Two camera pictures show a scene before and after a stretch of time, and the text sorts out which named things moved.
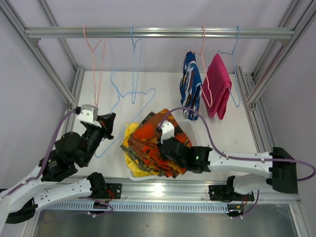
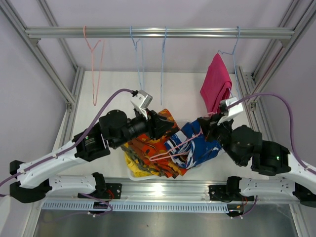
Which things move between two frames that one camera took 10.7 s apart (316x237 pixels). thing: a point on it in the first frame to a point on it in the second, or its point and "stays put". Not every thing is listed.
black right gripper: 164,156 to 210,126
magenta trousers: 216,89 stays put
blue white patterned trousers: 190,86 to 190,147
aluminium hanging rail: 159,32 stays put
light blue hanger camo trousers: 133,100 to 138,47
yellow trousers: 137,170 stays put
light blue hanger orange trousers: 97,156 to 162,64
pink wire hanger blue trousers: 201,53 to 188,146
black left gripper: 107,121 to 155,125
